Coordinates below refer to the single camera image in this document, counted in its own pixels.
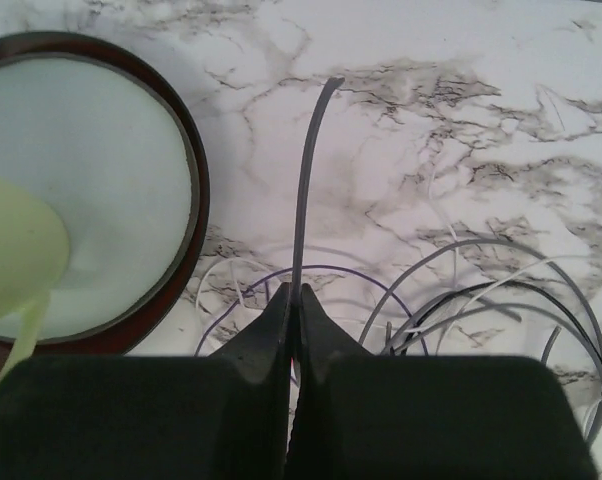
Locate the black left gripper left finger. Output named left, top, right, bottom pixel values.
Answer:
left=0, top=285, right=290, bottom=479

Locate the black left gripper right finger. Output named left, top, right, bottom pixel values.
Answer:
left=286, top=287, right=597, bottom=479

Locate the white wire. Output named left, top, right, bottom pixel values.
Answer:
left=193, top=164, right=602, bottom=446

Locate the pale yellow mug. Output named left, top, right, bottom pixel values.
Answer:
left=0, top=177, right=70, bottom=382

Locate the brown rimmed white plate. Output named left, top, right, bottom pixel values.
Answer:
left=0, top=31, right=210, bottom=354

